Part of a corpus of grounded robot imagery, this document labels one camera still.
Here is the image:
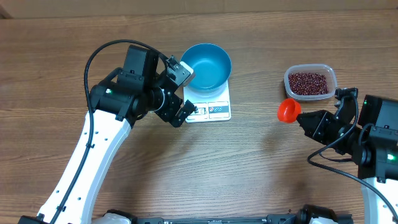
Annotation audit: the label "teal plastic bowl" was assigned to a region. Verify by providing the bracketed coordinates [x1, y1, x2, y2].
[181, 43, 232, 93]

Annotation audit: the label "red adzuki beans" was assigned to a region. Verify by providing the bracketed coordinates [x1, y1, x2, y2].
[288, 72, 329, 95]

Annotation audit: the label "white digital kitchen scale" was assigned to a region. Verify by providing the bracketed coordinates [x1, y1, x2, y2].
[183, 82, 231, 123]

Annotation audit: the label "clear plastic food container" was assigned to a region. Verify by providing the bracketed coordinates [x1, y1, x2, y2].
[284, 63, 338, 101]

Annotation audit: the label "orange scoop with blue handle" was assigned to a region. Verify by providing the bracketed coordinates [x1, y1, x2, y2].
[277, 98, 302, 123]

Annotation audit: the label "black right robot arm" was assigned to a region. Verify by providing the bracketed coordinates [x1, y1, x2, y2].
[296, 93, 397, 223]

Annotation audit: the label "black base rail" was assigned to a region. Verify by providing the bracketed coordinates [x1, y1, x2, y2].
[93, 204, 354, 224]

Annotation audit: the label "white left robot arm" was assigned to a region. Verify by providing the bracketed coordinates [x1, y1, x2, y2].
[19, 41, 196, 223]

